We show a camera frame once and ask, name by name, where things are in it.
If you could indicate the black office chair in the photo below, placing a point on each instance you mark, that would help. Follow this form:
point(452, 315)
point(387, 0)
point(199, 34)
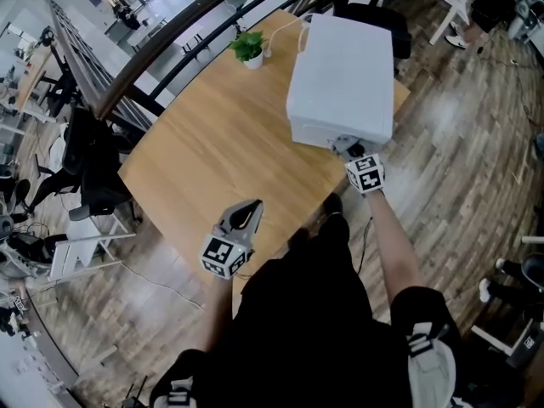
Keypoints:
point(382, 19)
point(59, 96)
point(93, 172)

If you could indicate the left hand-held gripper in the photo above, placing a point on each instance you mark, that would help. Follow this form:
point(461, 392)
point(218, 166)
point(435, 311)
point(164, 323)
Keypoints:
point(225, 255)

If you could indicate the person's black clothing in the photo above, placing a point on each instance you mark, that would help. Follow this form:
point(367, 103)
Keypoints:
point(306, 334)

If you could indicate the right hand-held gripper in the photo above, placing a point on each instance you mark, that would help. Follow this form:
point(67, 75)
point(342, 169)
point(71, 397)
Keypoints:
point(365, 174)

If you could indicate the person's right forearm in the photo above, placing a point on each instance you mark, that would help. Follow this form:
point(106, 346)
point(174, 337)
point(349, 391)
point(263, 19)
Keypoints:
point(393, 249)

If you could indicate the person's black shoe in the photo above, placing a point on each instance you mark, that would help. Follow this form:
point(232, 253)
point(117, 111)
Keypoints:
point(333, 204)
point(299, 238)

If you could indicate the white step stool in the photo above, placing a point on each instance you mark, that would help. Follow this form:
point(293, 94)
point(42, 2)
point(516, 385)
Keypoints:
point(70, 257)

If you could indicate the person's left forearm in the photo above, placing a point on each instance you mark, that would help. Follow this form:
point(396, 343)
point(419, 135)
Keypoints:
point(219, 313)

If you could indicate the white desk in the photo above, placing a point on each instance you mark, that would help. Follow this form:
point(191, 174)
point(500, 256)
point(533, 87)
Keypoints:
point(444, 24)

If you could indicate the white box appliance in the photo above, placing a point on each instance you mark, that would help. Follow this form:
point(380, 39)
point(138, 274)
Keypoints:
point(344, 75)

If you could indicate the green plant in white pot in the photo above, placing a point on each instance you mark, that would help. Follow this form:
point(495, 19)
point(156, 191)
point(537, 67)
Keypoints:
point(254, 62)

